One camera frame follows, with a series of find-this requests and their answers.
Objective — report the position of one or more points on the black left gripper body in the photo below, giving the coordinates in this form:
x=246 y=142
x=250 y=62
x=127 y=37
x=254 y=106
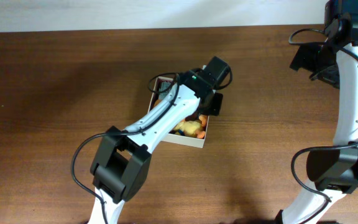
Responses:
x=214 y=104

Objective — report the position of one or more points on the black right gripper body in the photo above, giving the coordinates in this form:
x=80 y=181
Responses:
x=312 y=59

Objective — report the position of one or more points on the brown plush toy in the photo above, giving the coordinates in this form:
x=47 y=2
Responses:
x=191 y=117

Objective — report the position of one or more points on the cream plush mouse toy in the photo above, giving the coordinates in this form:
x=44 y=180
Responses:
x=192 y=129

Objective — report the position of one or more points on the white box with maroon interior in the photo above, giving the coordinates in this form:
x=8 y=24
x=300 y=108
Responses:
x=171 y=137

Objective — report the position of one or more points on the yellow and grey toy truck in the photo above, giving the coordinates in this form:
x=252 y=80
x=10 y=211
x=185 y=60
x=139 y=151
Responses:
x=165 y=87

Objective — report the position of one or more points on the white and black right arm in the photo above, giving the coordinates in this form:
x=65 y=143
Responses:
x=332 y=171

